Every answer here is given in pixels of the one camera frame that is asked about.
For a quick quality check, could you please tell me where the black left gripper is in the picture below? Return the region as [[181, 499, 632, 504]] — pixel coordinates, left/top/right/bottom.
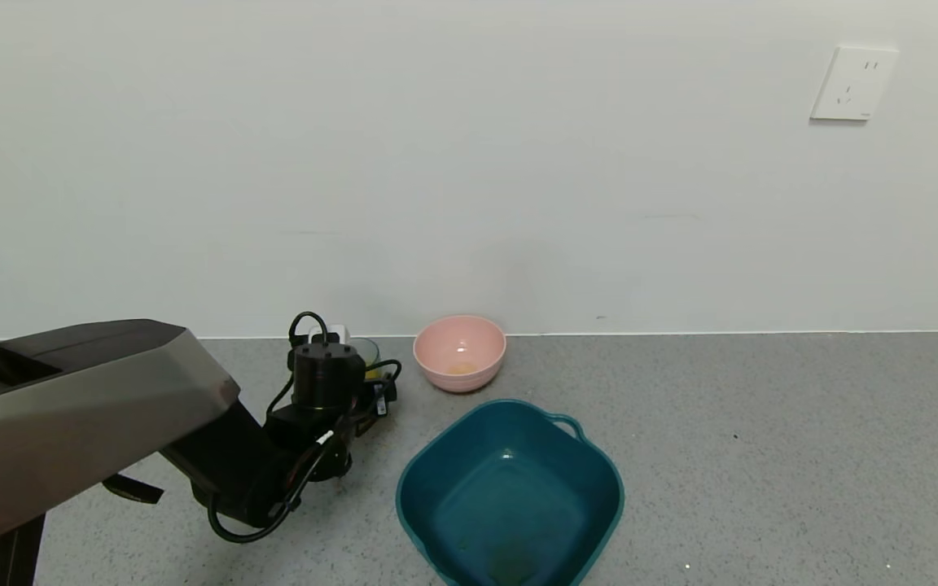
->
[[356, 372, 397, 437]]

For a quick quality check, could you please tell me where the clear ribbed plastic cup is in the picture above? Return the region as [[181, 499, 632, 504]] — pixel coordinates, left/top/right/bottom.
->
[[351, 338, 384, 380]]

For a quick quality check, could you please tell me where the pink plastic bowl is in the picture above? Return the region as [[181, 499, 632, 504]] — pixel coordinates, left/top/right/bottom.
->
[[414, 315, 507, 394]]

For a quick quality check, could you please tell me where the teal square plastic basin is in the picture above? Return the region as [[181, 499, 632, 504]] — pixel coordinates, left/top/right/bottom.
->
[[396, 399, 625, 586]]

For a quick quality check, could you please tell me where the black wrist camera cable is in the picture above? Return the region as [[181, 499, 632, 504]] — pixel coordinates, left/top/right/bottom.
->
[[207, 312, 402, 544]]

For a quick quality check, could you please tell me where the black velcro strap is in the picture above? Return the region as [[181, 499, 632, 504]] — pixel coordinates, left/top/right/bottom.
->
[[103, 474, 164, 504]]

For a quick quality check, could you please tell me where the white wall power outlet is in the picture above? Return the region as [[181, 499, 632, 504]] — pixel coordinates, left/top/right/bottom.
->
[[810, 45, 901, 122]]

